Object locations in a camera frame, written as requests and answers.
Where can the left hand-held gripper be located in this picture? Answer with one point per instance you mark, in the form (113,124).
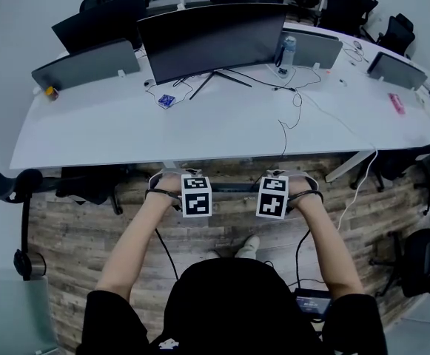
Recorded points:
(197,202)

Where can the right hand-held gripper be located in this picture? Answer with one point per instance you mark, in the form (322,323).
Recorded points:
(272,202)

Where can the black keyboard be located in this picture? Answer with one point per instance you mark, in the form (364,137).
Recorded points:
(233,188)

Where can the person's right forearm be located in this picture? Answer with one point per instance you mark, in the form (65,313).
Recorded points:
(329,246)

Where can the person's left forearm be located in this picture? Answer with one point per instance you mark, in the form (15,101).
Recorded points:
(133,250)

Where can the person's right hand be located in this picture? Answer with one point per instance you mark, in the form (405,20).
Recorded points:
(299,187)

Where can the person's left hand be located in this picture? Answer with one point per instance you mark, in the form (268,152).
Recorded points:
(168,185)

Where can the white desk leg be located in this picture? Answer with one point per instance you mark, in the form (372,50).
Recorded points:
(348,166)
(170,164)

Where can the blue patterned packet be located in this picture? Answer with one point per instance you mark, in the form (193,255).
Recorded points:
(166,101)

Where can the person's black shirt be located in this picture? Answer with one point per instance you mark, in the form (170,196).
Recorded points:
(229,305)

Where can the black device with screen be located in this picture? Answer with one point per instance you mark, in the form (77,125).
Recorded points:
(312,303)

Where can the black monitor stand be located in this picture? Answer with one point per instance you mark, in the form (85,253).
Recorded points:
(201,86)

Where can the small white mouse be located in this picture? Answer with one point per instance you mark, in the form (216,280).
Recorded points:
(148,83)

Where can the small white puck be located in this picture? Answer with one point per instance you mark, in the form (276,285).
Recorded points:
(342,81)

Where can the clear water bottle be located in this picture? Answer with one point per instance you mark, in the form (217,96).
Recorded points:
(286,54)

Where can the grey desk divider panel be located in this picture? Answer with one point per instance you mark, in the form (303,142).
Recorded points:
(314,50)
(89,67)
(396,70)

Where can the pink packet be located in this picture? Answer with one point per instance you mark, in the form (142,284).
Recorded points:
(396,103)

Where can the curved black monitor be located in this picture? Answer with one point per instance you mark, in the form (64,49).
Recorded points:
(211,39)

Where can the black bar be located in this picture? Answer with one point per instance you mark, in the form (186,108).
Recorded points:
(26,224)

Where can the small yellow-lidded jar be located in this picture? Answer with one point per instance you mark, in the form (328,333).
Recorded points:
(51,93)

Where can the flat black monitor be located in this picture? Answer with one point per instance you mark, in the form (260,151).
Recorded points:
(96,24)

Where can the cluster of black office chairs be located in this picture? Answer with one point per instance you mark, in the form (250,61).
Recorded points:
(348,6)

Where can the frosted glass panel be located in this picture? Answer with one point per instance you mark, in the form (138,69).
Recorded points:
(11,316)

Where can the steel cylinder post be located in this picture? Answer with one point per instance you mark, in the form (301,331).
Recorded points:
(31,264)

